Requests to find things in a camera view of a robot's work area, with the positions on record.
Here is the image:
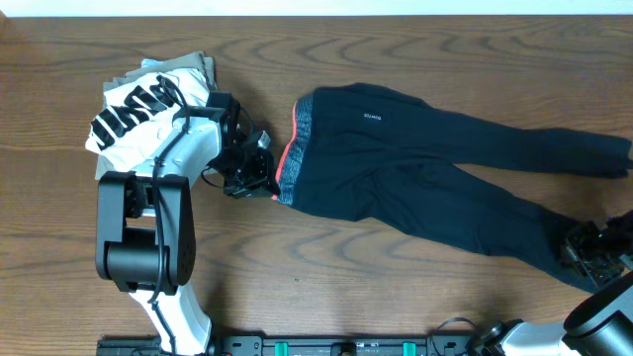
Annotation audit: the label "white shirt with black print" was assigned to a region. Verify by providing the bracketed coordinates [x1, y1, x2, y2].
[85, 68, 210, 172]

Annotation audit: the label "light blue folded garment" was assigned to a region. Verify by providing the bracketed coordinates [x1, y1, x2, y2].
[140, 58, 161, 68]

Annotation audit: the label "black shorts with grey waistband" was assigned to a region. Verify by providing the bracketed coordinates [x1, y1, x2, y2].
[276, 83, 632, 293]

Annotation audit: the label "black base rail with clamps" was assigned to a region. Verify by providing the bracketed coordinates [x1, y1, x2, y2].
[96, 333, 476, 356]

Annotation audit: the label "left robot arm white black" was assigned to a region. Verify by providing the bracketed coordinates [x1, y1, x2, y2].
[95, 92, 279, 355]

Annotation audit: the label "grey-beige folded garment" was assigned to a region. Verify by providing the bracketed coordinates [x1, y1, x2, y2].
[95, 51, 218, 179]

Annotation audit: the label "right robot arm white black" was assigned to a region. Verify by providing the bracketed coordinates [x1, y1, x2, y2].
[467, 213, 632, 356]

